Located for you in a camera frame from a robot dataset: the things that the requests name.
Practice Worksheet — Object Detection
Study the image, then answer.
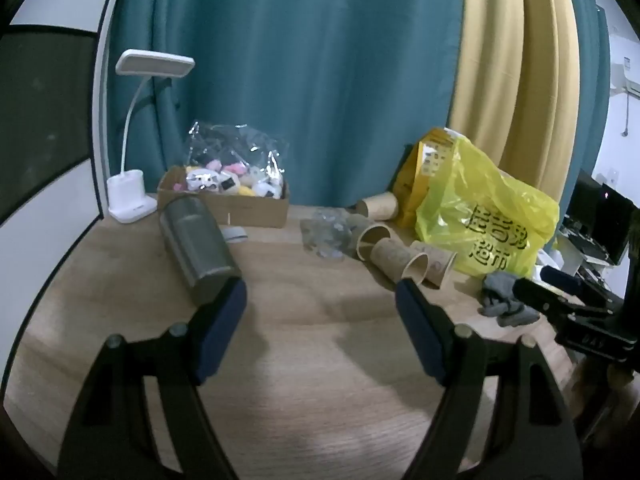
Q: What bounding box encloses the grey cloth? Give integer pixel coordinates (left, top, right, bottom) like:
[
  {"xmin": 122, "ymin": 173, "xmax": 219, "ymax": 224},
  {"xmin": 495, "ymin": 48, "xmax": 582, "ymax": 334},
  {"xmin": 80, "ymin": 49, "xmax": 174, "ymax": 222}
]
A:
[{"xmin": 479, "ymin": 272, "xmax": 542, "ymax": 329}]

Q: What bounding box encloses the clear bag of plush toys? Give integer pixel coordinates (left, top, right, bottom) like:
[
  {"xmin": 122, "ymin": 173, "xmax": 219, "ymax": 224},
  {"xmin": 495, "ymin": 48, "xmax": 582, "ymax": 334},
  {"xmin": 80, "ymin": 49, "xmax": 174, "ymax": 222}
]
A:
[{"xmin": 181, "ymin": 120, "xmax": 291, "ymax": 199}]

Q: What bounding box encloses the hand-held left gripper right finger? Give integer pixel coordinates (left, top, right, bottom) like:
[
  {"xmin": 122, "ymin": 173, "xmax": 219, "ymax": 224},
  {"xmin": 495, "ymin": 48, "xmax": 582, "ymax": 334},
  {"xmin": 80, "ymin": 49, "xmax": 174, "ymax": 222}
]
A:
[{"xmin": 395, "ymin": 277, "xmax": 583, "ymax": 480}]

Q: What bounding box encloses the grey-green metal cup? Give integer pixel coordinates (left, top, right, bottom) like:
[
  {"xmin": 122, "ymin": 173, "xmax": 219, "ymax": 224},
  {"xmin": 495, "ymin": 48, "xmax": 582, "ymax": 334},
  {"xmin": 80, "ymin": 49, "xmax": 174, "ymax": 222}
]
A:
[{"xmin": 159, "ymin": 196, "xmax": 242, "ymax": 307}]

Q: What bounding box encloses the black monitor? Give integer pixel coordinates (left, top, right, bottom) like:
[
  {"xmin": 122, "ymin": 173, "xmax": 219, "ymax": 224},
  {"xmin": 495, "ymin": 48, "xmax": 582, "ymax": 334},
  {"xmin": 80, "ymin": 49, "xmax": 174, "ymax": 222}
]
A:
[{"xmin": 567, "ymin": 170, "xmax": 637, "ymax": 267}]

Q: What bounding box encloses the cardboard box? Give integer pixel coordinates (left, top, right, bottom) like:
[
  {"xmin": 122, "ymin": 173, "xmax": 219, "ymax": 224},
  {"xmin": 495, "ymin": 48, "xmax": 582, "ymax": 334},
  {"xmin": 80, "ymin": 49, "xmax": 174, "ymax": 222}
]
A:
[{"xmin": 157, "ymin": 166, "xmax": 291, "ymax": 229}]

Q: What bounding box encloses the teal curtain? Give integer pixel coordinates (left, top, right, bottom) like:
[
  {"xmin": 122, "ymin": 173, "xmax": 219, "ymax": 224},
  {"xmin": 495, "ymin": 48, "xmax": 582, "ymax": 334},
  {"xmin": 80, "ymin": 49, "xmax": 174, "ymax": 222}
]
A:
[{"xmin": 107, "ymin": 0, "xmax": 613, "ymax": 213}]

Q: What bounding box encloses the crumpled clear plastic wrap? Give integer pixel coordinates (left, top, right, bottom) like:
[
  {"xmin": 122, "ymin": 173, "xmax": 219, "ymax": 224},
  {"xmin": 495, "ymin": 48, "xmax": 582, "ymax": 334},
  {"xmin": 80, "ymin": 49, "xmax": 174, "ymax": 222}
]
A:
[{"xmin": 300, "ymin": 208, "xmax": 354, "ymax": 261}]

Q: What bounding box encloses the brown paper cup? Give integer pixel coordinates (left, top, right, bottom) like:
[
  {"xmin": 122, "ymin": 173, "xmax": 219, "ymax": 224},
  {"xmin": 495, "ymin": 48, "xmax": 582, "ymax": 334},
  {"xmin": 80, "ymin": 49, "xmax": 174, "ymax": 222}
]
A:
[
  {"xmin": 349, "ymin": 216, "xmax": 394, "ymax": 261},
  {"xmin": 411, "ymin": 240, "xmax": 459, "ymax": 290},
  {"xmin": 356, "ymin": 193, "xmax": 400, "ymax": 222},
  {"xmin": 370, "ymin": 238, "xmax": 430, "ymax": 286}
]

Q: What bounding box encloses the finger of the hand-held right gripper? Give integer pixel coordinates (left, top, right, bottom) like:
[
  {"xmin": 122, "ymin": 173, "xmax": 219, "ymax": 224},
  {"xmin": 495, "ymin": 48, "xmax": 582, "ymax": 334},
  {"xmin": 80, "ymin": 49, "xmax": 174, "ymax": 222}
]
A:
[
  {"xmin": 514, "ymin": 277, "xmax": 583, "ymax": 322},
  {"xmin": 541, "ymin": 266, "xmax": 608, "ymax": 307}
]

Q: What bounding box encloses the white desk lamp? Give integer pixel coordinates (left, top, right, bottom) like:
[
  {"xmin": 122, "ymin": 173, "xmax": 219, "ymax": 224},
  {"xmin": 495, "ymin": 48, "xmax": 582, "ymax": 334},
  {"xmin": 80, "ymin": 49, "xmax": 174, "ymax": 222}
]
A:
[{"xmin": 106, "ymin": 49, "xmax": 196, "ymax": 224}]

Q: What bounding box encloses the yellow plastic bag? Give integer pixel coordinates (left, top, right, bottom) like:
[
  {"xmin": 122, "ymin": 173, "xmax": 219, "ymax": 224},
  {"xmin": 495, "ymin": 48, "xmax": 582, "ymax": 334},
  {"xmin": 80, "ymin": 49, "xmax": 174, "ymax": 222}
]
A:
[{"xmin": 392, "ymin": 127, "xmax": 560, "ymax": 277}]

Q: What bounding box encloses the yellow curtain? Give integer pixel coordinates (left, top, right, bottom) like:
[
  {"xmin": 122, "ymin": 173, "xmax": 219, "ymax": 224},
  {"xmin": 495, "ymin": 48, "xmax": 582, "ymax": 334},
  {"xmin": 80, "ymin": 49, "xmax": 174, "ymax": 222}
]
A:
[{"xmin": 446, "ymin": 0, "xmax": 582, "ymax": 196}]

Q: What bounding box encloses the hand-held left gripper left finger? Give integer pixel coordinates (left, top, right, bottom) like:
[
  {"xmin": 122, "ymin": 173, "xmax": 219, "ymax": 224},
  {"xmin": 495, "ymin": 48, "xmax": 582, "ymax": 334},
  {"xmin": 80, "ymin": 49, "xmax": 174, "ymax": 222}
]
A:
[{"xmin": 57, "ymin": 277, "xmax": 248, "ymax": 480}]

